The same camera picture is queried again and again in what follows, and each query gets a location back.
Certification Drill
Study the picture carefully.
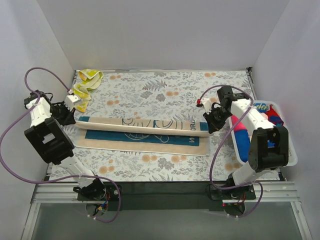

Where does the blue beige Doraemon towel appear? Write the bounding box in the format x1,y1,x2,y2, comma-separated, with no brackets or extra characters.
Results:
74,116,210,156

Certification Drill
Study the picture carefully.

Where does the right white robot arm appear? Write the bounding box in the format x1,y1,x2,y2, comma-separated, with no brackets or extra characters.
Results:
196,84,289,199

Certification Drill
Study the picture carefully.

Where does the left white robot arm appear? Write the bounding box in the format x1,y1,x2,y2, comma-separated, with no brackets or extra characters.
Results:
24,90,107,200

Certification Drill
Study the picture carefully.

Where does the pink rolled towel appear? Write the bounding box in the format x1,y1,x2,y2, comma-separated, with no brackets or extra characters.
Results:
231,115,248,133

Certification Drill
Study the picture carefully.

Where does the blue rolled towel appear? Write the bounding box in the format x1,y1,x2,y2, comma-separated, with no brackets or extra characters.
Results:
234,129,250,163

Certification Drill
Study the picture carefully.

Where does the yellow lemon print towel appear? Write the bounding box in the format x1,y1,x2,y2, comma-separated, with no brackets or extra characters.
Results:
72,68,104,113

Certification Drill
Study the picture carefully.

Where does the floral table mat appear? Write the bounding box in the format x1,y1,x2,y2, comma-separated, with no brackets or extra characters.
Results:
48,70,281,183

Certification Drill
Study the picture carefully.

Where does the red blue printed towel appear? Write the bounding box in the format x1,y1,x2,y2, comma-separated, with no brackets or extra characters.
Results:
253,102,284,127

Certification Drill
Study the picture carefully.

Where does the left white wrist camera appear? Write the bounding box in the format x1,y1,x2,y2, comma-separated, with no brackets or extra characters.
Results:
64,94,83,112

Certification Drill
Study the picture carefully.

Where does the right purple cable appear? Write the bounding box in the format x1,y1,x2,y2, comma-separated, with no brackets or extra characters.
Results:
199,84,263,219

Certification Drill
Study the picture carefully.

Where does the purple cable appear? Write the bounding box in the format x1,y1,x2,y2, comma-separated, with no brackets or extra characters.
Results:
0,67,121,223
199,84,263,219

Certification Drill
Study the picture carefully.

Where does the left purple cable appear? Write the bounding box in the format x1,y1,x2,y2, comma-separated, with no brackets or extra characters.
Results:
0,67,121,223

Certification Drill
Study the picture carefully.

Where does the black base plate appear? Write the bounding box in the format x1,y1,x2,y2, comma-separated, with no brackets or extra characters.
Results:
76,181,256,213

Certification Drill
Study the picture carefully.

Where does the aluminium frame rail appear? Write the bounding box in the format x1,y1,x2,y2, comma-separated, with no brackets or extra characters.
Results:
32,181,300,203

